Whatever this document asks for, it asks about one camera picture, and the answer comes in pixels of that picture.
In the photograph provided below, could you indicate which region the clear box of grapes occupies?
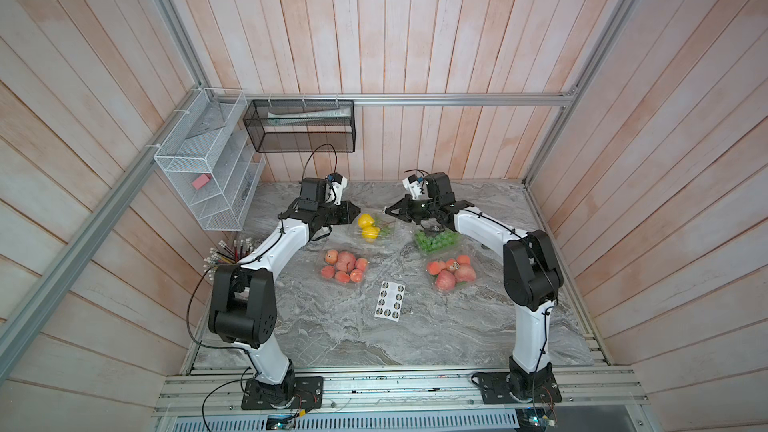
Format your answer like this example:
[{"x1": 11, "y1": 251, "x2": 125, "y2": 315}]
[{"x1": 413, "y1": 229, "x2": 461, "y2": 254}]

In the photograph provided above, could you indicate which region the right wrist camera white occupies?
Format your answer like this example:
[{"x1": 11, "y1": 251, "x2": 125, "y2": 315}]
[{"x1": 402, "y1": 174, "x2": 428, "y2": 200}]

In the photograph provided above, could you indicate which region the pink eraser block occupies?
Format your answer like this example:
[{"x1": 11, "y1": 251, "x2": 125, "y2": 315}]
[{"x1": 191, "y1": 173, "x2": 212, "y2": 190}]

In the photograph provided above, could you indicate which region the aluminium front rail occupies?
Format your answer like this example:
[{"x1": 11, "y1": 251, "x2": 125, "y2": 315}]
[{"x1": 153, "y1": 366, "x2": 650, "y2": 417}]

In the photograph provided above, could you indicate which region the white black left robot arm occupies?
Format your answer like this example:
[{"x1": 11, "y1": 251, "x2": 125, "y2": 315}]
[{"x1": 208, "y1": 172, "x2": 360, "y2": 411}]

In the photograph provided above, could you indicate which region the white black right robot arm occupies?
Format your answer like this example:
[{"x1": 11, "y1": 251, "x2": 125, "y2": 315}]
[{"x1": 385, "y1": 172, "x2": 564, "y2": 407}]

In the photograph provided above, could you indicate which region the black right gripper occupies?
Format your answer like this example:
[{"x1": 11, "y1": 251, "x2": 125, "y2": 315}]
[{"x1": 384, "y1": 196, "x2": 439, "y2": 225}]

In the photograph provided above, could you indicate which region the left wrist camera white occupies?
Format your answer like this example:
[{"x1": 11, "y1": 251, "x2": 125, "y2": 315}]
[{"x1": 326, "y1": 172, "x2": 348, "y2": 205}]

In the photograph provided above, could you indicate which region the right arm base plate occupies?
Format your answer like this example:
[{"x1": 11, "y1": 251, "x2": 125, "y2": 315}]
[{"x1": 470, "y1": 369, "x2": 562, "y2": 405}]

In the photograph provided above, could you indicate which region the clear box of red apples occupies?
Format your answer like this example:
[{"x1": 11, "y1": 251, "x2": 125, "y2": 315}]
[{"x1": 425, "y1": 254, "x2": 478, "y2": 292}]

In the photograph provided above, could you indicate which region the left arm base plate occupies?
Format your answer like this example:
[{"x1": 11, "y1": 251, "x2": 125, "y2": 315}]
[{"x1": 241, "y1": 376, "x2": 324, "y2": 412}]

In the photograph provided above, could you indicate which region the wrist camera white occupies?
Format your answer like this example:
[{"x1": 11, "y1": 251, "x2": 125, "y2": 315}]
[
  {"x1": 326, "y1": 172, "x2": 348, "y2": 205},
  {"x1": 402, "y1": 174, "x2": 428, "y2": 200}
]

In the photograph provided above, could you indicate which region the clear box of small peaches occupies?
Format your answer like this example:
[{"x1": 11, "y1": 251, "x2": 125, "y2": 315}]
[{"x1": 318, "y1": 249, "x2": 370, "y2": 284}]

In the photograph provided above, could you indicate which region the colored pencils bundle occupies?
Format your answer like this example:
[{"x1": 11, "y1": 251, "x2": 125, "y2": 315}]
[{"x1": 204, "y1": 238, "x2": 255, "y2": 282}]

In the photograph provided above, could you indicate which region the white wire mesh shelf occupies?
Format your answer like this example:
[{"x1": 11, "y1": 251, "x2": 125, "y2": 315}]
[{"x1": 154, "y1": 88, "x2": 264, "y2": 232}]

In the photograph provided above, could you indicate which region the black wire mesh basket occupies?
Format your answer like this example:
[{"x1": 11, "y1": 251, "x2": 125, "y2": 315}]
[{"x1": 243, "y1": 98, "x2": 357, "y2": 153}]

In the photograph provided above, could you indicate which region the paper in black basket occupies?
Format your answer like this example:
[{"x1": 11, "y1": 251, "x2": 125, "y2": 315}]
[{"x1": 266, "y1": 107, "x2": 353, "y2": 127}]

